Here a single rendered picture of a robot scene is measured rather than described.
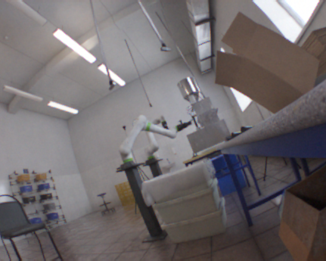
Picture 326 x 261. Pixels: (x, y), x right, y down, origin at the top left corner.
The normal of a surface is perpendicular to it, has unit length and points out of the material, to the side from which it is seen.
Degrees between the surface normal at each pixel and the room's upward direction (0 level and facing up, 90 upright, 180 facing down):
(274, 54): 90
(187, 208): 96
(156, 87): 90
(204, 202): 96
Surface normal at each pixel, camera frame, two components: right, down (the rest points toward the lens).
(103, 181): -0.25, -0.13
